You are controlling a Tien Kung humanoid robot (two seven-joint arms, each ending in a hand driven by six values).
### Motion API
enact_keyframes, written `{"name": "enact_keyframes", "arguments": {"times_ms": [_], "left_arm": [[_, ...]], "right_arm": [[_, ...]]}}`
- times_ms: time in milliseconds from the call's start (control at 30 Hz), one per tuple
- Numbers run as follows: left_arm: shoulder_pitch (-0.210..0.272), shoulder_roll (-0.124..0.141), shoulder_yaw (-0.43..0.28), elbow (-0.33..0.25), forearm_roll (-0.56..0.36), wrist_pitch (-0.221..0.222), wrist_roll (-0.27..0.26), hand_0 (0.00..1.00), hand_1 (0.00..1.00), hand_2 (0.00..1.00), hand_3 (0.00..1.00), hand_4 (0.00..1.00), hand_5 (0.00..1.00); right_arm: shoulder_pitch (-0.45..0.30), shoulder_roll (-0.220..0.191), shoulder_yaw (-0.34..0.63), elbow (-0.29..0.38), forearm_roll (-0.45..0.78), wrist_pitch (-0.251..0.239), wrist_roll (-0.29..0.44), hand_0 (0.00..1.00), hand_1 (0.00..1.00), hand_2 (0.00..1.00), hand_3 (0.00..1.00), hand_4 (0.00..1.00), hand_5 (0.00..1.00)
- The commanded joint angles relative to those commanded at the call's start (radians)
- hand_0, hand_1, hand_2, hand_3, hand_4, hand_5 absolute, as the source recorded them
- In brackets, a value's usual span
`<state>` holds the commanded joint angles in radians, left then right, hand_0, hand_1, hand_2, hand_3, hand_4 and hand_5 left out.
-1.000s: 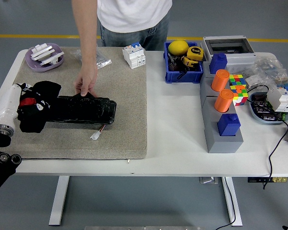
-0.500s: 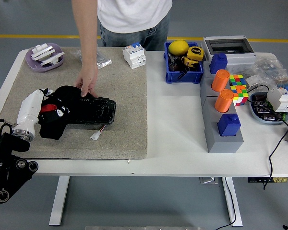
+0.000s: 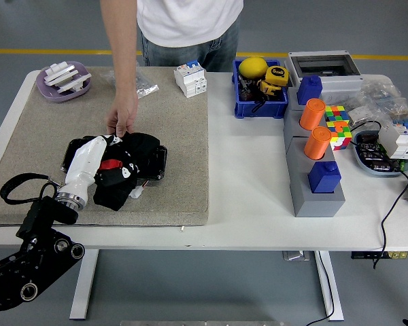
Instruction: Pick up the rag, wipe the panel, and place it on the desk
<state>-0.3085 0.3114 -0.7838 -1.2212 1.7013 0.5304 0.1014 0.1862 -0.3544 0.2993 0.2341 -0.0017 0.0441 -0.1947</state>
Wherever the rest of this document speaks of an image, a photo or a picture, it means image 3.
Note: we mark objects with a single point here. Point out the white table leg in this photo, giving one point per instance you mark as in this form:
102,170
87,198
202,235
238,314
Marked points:
325,289
84,299

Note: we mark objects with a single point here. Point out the dark circuit board pile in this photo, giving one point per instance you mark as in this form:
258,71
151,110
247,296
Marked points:
371,155

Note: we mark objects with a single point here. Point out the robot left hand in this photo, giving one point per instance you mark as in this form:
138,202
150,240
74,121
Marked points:
85,159

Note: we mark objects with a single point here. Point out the grey electrical enclosure box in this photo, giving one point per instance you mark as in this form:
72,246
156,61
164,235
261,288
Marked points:
344,84

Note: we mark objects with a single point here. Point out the glossy black panel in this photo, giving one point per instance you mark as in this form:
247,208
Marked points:
158,163

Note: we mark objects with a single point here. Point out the black table control panel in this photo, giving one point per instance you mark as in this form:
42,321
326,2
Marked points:
361,255

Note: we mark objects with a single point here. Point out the dark hand tool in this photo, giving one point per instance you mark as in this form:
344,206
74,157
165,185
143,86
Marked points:
247,94

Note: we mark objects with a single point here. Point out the person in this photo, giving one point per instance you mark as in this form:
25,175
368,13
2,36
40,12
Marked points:
187,20

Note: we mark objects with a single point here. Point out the yellow ball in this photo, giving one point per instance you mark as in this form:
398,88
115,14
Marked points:
253,68

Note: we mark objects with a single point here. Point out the white plastic clip part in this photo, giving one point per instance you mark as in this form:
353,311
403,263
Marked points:
60,74
74,84

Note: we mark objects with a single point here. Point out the clear bags of small parts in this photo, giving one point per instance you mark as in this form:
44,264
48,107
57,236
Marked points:
381,95

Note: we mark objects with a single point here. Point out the colourful puzzle cube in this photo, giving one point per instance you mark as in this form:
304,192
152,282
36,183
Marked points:
337,114
341,136

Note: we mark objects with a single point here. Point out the purple dish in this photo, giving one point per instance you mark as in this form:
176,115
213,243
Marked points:
65,98

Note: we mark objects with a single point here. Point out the light blue dish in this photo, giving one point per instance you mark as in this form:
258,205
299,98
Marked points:
362,167

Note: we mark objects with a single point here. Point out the black rag with red print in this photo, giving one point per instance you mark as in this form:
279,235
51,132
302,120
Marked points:
143,142

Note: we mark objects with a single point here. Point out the blue plastic bin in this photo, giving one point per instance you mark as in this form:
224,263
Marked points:
259,110

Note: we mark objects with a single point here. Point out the metal bracket under table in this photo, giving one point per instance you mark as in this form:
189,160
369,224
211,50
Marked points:
296,257

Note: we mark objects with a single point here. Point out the yellow round tape measure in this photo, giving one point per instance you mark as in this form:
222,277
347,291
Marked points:
277,73

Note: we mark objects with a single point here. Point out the white circuit breaker blue switch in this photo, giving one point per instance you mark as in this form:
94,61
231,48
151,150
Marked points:
400,141
191,82

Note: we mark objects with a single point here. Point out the clear bag of screws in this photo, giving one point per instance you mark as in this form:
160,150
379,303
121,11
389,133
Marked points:
146,87

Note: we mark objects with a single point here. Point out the blue block with knob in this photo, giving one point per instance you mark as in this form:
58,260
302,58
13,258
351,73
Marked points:
308,90
324,179

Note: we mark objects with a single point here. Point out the yellow black tape measure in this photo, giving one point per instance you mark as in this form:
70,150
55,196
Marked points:
269,88

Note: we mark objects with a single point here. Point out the grey-brown mat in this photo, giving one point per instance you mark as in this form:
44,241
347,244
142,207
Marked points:
177,153

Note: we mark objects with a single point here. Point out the orange cylinder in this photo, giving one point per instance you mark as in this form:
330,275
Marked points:
317,143
312,114

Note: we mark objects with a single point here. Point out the grey peg holder block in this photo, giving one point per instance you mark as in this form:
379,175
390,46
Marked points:
313,206

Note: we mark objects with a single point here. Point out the person's right forearm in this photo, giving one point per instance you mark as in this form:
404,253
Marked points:
122,61

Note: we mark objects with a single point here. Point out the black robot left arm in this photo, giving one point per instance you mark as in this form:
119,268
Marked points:
37,217

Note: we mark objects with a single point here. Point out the person's right hand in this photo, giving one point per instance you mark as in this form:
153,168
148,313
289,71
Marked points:
126,115

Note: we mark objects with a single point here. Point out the white terminal block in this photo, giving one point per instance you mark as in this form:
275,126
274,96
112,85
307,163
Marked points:
359,115

